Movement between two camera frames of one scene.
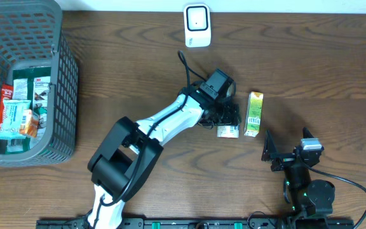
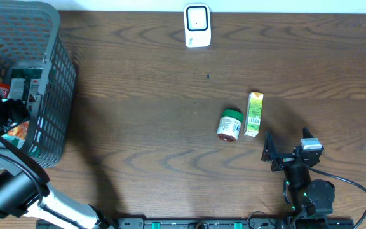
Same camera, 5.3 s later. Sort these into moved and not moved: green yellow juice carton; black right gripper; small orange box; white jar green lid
Moved: small orange box
Not moved: white jar green lid; green yellow juice carton; black right gripper
